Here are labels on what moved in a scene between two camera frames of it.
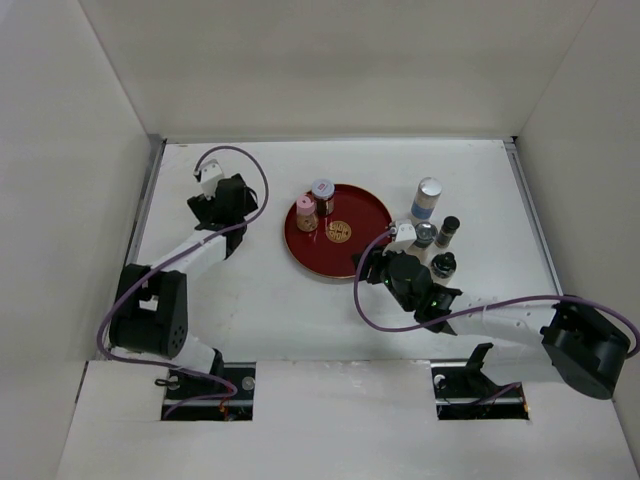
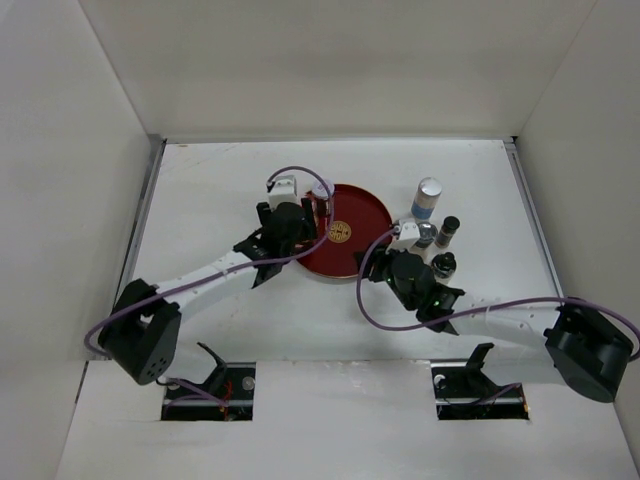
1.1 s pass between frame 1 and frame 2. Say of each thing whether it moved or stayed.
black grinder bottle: stayed
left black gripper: moved
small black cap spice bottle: stayed
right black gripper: stayed
